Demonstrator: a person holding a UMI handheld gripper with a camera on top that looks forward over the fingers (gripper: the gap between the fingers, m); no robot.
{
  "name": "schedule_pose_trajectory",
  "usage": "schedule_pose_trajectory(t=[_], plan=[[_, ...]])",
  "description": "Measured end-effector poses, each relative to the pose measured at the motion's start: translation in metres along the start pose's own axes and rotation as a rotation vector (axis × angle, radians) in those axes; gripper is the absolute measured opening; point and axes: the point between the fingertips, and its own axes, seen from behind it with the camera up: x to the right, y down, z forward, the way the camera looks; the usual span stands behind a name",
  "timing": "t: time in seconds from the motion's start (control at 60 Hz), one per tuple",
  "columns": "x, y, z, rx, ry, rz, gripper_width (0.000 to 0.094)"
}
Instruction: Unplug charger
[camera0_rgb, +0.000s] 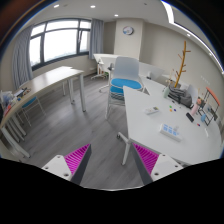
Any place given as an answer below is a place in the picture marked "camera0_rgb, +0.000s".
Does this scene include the long wooden desk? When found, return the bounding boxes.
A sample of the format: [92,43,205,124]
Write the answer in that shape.
[0,66,86,157]

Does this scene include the white chair blue cushion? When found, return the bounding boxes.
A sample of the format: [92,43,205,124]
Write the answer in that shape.
[105,56,143,119]

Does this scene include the white table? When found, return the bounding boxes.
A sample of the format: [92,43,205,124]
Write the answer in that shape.
[123,78,222,165]

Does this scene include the large window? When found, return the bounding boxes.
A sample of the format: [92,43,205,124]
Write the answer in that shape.
[29,18,91,69]

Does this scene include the white background desk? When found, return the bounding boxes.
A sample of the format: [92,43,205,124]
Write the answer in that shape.
[94,54,117,78]

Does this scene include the white remote control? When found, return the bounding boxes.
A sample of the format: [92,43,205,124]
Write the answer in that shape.
[144,107,159,115]

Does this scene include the green bottle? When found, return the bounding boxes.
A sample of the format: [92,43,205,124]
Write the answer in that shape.
[163,86,170,98]

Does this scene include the round wall clock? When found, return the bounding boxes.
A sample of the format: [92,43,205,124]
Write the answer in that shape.
[123,26,134,35]

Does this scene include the grey backpack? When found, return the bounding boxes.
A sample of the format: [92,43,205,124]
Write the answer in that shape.
[168,86,192,108]

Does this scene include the grey curtain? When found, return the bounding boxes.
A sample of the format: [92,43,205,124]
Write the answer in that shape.
[89,19,104,59]
[12,26,33,89]

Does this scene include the grey left curtain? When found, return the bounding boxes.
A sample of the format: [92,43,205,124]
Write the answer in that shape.
[12,26,33,89]

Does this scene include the blue stool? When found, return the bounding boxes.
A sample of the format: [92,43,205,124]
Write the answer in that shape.
[22,96,45,124]

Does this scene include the white power strip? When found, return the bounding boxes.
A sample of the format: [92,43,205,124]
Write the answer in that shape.
[159,124,182,142]

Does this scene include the clutter on wooden desk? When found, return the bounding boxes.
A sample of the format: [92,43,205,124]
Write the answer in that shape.
[0,88,30,115]

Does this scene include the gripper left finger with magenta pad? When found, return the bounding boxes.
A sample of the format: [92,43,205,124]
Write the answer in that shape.
[42,144,92,185]

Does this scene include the grey right curtain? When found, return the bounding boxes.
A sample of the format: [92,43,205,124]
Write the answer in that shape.
[89,19,104,59]

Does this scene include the yellow wooden coat tree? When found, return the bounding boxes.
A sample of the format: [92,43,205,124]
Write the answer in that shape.
[174,40,191,87]

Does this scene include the black rack orange top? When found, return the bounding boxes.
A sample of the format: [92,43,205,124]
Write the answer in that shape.
[198,87,220,125]

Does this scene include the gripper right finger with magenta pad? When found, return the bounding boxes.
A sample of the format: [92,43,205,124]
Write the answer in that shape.
[132,143,182,185]

